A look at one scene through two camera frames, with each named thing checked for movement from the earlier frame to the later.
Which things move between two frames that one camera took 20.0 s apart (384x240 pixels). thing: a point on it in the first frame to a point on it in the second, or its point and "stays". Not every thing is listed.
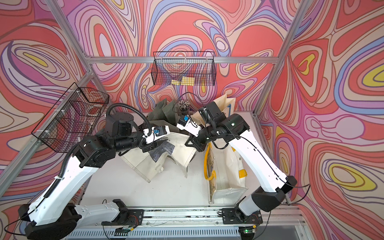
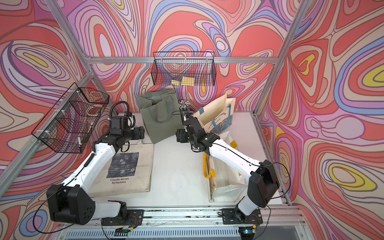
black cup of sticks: (184, 106) stays
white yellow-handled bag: (225, 172) stays
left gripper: (149, 146) to (137, 135)
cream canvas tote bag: (148, 164) to (129, 171)
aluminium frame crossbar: (182, 60) stays
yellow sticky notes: (185, 81) stays
